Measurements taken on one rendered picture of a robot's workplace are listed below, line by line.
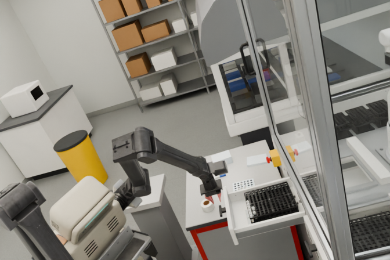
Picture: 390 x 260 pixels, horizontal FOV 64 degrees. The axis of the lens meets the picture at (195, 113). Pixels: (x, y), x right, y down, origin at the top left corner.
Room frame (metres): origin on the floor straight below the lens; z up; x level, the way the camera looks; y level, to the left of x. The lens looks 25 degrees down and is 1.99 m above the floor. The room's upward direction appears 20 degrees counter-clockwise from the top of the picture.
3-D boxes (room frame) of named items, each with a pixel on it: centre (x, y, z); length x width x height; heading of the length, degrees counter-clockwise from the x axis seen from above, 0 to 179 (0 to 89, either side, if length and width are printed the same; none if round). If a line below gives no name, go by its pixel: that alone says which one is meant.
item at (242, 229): (1.15, -0.20, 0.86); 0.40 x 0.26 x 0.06; 82
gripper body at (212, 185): (1.15, 0.05, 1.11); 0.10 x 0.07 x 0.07; 83
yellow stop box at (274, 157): (1.46, -0.34, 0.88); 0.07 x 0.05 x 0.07; 172
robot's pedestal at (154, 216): (1.77, 0.51, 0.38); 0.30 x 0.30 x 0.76; 79
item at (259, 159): (1.64, -0.27, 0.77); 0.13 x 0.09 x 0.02; 74
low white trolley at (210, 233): (1.58, -0.07, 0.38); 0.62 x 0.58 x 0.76; 172
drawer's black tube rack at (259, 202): (1.15, -0.19, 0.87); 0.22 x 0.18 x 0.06; 82
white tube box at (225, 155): (1.76, -0.06, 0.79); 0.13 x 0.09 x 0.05; 87
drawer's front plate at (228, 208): (1.18, 0.01, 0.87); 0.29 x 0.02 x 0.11; 172
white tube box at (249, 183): (1.43, -0.12, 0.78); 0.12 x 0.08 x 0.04; 79
